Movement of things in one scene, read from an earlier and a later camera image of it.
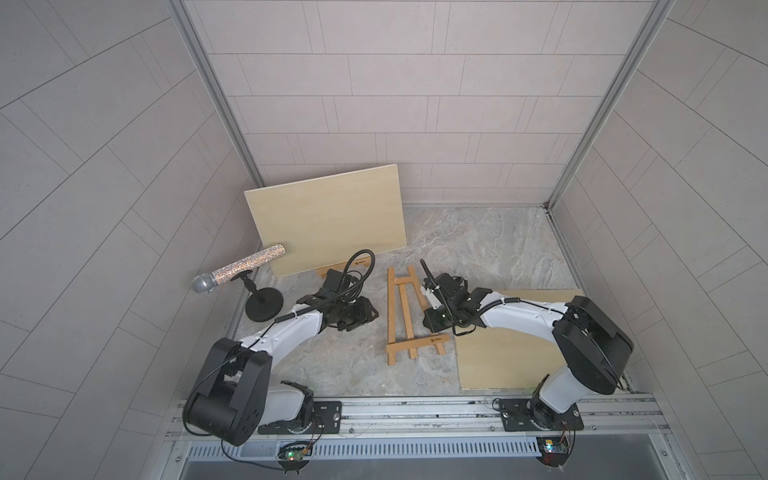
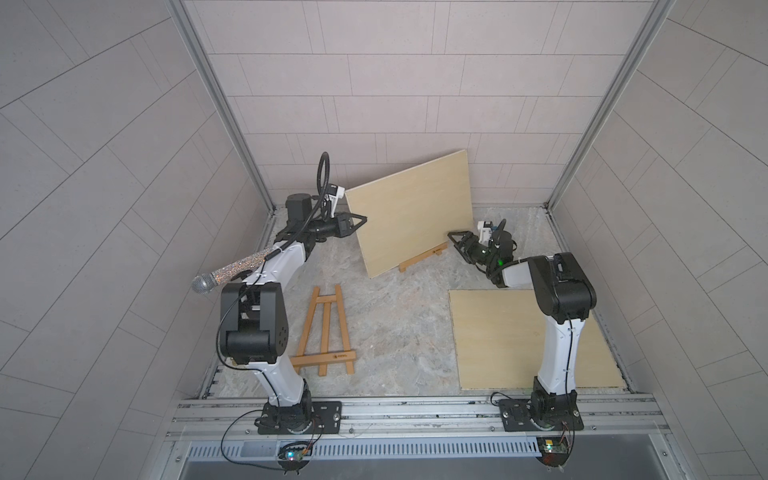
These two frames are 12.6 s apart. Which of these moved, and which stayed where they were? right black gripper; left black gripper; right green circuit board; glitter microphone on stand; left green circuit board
Moved: right black gripper; left black gripper
Stayed: right green circuit board; glitter microphone on stand; left green circuit board
